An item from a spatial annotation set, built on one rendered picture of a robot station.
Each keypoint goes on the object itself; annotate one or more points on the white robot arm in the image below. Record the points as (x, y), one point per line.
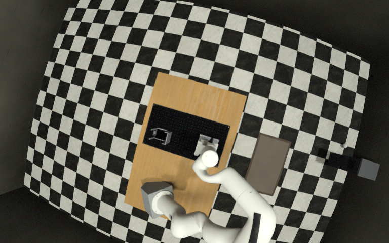
(261, 222)

